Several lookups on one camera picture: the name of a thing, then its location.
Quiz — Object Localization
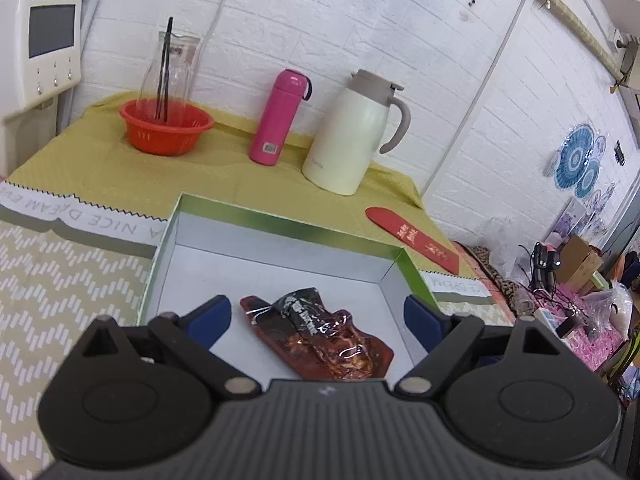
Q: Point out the dark red meat snack packet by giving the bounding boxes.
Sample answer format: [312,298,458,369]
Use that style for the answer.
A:
[240,287,394,382]

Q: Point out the green cardboard box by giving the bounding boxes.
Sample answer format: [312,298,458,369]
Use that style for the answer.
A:
[139,194,432,386]

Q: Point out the red envelope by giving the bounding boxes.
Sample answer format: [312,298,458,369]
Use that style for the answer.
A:
[366,207,460,275]

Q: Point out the beige zigzag table mat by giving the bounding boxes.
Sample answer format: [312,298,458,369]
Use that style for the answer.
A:
[0,180,516,480]

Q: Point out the brown cardboard box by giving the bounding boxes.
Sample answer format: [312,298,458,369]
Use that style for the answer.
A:
[555,235,602,292]

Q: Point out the olive yellow tablecloth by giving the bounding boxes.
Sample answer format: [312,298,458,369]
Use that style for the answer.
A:
[9,92,458,252]

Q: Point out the red plastic basket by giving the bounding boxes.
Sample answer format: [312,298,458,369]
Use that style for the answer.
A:
[119,100,215,157]

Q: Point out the cream thermal jug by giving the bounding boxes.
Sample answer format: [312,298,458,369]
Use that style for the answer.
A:
[302,70,411,196]

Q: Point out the black chopsticks pair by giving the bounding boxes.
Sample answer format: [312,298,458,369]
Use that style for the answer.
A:
[155,16,174,122]

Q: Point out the pink thermos bottle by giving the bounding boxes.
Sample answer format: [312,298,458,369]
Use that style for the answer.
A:
[248,68,312,166]

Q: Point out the clear glass carafe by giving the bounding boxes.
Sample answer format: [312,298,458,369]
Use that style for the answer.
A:
[137,32,200,126]

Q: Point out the white water dispenser with screen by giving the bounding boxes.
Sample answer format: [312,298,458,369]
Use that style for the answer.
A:
[1,0,99,179]

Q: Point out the blue round wall decorations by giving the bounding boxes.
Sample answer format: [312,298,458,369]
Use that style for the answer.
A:
[544,122,608,200]

